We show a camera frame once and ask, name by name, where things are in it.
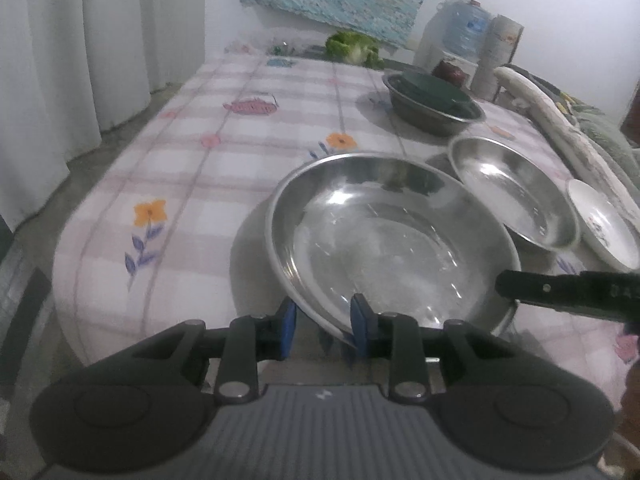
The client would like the white ceramic plate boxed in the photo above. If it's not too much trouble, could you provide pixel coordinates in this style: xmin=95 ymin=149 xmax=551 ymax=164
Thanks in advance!
xmin=566 ymin=179 xmax=639 ymax=272

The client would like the large steel basin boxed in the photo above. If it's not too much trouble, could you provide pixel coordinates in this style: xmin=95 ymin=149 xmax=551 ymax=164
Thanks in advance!
xmin=265 ymin=152 xmax=521 ymax=344

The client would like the white water dispenser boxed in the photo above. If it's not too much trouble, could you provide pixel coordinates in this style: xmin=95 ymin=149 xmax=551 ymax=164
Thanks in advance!
xmin=412 ymin=3 xmax=477 ymax=86

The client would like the shallow steel plate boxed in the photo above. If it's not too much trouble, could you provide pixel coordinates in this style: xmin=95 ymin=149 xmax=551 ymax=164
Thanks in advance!
xmin=448 ymin=136 xmax=580 ymax=252

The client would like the grey curtain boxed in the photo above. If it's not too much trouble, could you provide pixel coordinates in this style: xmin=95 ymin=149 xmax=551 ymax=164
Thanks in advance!
xmin=1 ymin=0 xmax=205 ymax=228

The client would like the green lettuce head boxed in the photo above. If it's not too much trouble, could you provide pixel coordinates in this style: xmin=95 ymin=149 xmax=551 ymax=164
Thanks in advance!
xmin=326 ymin=30 xmax=384 ymax=70

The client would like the deep steel bowl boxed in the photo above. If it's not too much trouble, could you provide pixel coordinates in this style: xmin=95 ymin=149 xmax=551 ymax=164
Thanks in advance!
xmin=382 ymin=72 xmax=486 ymax=138

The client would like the blue water jug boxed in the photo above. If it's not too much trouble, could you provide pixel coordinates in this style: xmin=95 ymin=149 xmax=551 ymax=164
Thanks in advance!
xmin=442 ymin=0 xmax=492 ymax=62

